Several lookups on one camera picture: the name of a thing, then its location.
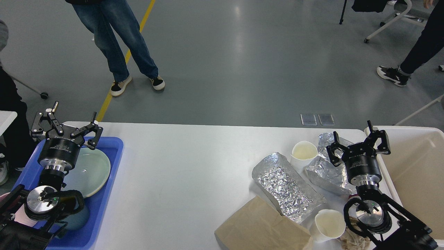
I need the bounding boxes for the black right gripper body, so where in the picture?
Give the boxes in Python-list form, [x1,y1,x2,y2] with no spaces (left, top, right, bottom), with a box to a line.
[342,143,382,186]

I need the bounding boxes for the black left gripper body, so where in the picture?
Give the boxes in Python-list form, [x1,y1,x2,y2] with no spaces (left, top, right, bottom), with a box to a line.
[37,128,85,171]

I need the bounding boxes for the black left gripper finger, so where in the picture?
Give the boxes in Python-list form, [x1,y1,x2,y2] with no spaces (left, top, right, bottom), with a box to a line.
[69,112,104,150]
[31,101,65,141]

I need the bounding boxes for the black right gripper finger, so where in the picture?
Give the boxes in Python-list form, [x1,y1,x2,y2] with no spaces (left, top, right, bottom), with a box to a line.
[326,131,351,167]
[360,120,391,155]

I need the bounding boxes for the mint green plate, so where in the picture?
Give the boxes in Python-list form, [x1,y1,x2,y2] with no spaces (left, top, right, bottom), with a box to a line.
[62,147,111,198]

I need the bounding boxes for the dark teal mug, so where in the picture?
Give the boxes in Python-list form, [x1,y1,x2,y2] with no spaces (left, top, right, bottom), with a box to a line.
[56,205,90,231]

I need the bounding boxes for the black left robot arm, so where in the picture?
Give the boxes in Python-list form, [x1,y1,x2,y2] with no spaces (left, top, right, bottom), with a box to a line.
[0,101,103,250]

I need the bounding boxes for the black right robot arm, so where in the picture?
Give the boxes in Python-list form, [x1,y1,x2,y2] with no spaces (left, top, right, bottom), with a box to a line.
[326,120,438,250]

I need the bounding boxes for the grey chair leg with caster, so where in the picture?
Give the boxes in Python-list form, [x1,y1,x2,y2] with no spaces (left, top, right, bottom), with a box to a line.
[9,75,49,100]

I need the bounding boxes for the small crumpled foil sheet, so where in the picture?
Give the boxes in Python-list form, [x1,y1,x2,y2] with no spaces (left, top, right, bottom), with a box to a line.
[306,133,356,196]

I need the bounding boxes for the upper white paper cup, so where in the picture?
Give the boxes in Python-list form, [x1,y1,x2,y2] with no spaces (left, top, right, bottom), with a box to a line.
[290,141,318,175]

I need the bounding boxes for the white paper cup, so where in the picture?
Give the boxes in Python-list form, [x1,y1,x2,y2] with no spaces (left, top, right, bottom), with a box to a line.
[309,209,346,243]
[290,141,318,175]

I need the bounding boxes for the right floor socket plate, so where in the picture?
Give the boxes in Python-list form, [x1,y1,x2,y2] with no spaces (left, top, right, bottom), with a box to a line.
[318,114,335,126]

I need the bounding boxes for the floor socket plate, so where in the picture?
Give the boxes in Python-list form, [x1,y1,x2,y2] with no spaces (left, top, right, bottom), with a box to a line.
[301,114,317,126]
[318,114,335,126]

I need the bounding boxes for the white plastic bin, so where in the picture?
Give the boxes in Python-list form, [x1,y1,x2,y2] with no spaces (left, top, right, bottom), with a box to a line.
[374,125,444,250]

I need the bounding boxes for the blue plastic tray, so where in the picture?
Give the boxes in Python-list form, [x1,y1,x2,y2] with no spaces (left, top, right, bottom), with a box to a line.
[12,137,124,250]

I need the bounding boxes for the pink plate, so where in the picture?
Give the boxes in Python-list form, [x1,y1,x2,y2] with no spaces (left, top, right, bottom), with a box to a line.
[79,148,111,198]

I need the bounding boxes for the left floor socket plate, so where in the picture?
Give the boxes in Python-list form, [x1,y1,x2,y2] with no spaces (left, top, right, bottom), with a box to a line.
[301,114,317,126]

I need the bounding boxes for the seated person at left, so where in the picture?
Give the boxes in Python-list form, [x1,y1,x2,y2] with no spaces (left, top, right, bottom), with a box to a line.
[0,19,39,186]

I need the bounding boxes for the white side table corner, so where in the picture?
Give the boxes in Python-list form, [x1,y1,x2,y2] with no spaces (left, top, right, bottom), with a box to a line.
[0,110,17,135]

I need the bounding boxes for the large crumpled foil sheet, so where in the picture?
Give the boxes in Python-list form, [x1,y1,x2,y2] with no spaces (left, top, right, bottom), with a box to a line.
[252,152,327,224]

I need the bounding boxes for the lower white paper cup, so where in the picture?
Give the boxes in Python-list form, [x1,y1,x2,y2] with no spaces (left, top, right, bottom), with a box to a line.
[309,209,346,243]

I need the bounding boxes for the grey table leg at right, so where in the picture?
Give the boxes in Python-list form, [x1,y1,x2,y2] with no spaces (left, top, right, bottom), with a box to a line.
[393,95,444,126]

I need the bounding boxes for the pink mug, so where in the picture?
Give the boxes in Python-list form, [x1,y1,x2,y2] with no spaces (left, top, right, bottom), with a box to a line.
[7,197,37,227]

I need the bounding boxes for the crumpled beige napkin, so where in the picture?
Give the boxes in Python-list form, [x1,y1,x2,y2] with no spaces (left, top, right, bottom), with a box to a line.
[339,226,371,250]

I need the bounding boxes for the brown paper bag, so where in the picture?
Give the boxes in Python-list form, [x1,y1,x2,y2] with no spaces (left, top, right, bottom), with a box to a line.
[215,196,313,250]

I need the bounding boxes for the person in blue jeans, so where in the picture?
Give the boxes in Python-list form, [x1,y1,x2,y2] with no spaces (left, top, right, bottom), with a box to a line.
[68,0,165,97]

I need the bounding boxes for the white office chair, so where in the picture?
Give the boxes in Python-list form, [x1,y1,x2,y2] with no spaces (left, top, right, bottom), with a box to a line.
[339,0,427,44]

